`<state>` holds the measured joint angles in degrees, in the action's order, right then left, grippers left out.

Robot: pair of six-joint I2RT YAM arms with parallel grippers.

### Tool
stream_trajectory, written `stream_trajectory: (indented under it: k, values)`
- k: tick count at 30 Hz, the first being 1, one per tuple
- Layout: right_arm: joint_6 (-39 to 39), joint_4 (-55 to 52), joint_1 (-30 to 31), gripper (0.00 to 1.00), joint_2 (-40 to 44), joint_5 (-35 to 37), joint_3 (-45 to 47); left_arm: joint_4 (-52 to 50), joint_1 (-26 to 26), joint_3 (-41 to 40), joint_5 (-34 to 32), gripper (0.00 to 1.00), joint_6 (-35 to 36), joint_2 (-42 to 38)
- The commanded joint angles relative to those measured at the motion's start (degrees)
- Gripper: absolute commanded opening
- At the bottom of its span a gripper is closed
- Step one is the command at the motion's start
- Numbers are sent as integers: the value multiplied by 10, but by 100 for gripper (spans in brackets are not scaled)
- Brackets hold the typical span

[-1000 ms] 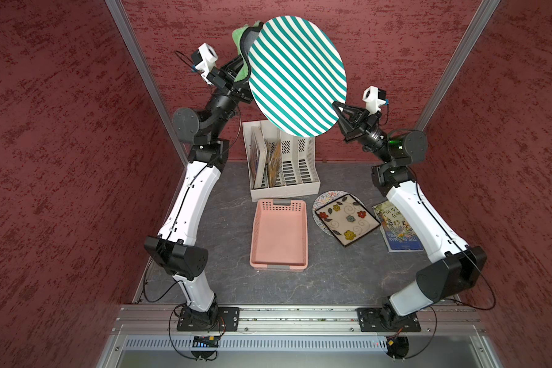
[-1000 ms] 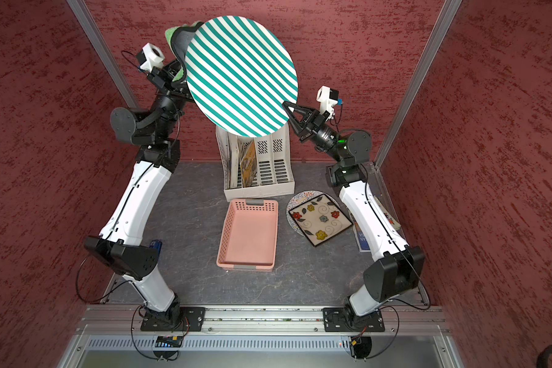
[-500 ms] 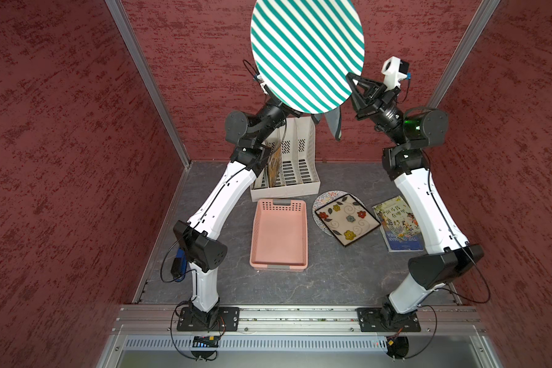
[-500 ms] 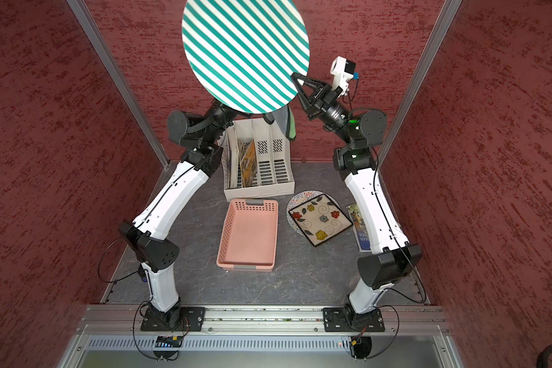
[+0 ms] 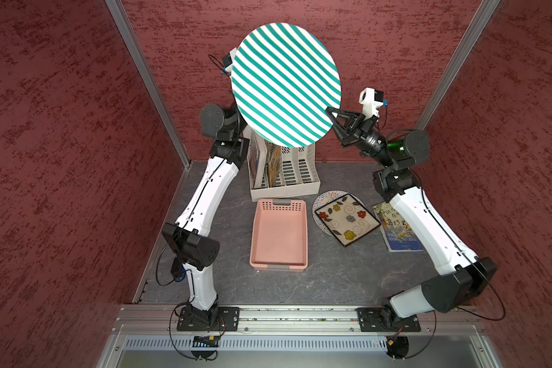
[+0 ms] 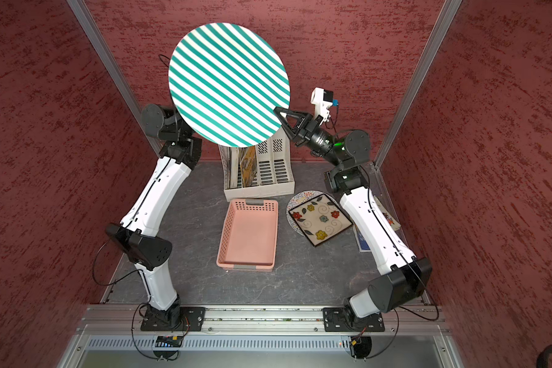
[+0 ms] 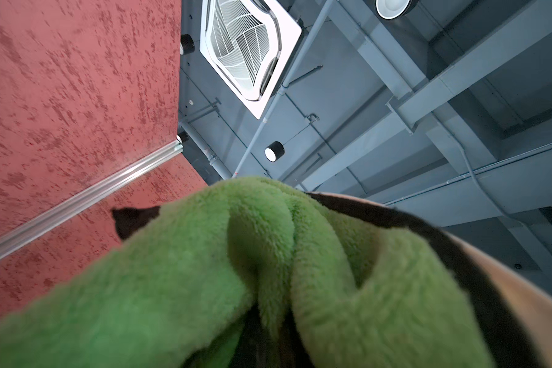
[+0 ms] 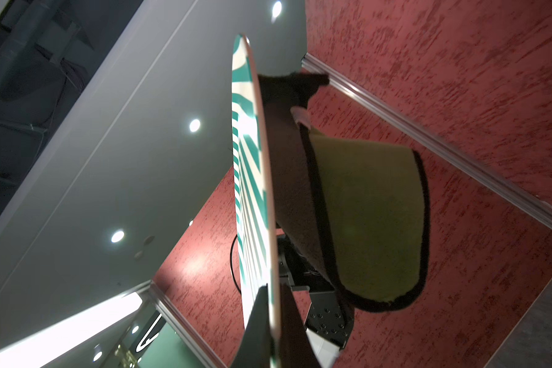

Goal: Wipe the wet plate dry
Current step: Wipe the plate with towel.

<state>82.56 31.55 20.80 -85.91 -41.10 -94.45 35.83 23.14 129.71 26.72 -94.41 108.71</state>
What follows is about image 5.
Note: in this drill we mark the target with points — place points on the blue stapler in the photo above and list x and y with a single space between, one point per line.
179 276

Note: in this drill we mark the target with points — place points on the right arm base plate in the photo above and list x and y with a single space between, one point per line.
383 320

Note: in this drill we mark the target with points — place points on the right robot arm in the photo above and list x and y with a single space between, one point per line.
462 275

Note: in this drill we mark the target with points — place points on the white file organiser rack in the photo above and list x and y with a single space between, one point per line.
298 175

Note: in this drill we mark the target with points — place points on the colourful squiggle round plate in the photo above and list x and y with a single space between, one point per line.
322 202

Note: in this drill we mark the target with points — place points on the square floral plate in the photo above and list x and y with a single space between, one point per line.
347 219

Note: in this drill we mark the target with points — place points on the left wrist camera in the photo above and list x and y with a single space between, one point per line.
228 62

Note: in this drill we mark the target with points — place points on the right aluminium corner post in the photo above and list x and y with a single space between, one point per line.
470 37

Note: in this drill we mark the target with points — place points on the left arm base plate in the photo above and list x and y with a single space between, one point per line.
220 319

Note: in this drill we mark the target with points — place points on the aluminium corner post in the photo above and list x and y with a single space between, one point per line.
470 37
122 22

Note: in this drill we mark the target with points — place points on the green striped round plate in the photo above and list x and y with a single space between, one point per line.
283 80

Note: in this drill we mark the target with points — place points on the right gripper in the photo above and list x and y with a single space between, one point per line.
360 128

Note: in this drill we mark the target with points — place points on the illustrated children's book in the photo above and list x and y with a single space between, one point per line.
397 234

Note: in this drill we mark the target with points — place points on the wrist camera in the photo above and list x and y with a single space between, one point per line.
371 100
228 62

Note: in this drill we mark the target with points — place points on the pink plastic basket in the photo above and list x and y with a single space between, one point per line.
280 235

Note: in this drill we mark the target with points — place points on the book in rack left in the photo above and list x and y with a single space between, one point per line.
257 159

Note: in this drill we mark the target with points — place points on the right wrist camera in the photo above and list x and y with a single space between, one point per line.
371 100

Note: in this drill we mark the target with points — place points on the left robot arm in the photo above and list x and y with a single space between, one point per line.
188 236

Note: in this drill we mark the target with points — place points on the left aluminium corner post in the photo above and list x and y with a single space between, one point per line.
122 22

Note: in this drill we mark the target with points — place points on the aluminium front rail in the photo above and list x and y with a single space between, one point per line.
320 320

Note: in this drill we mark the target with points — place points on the yellow illustrated book in rack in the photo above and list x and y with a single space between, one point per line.
273 163

